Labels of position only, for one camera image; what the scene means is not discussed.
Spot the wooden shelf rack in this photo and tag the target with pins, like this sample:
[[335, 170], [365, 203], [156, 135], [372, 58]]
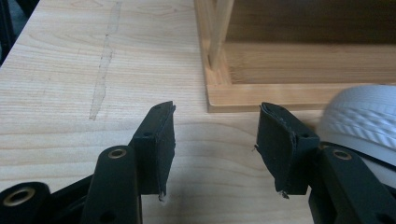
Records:
[[280, 62]]

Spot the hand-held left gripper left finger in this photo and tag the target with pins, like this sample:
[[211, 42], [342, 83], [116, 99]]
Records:
[[155, 149]]

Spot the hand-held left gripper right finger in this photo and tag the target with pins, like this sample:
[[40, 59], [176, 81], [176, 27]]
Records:
[[281, 149]]

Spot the white ribbed shoe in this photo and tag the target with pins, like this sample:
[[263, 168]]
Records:
[[362, 124]]

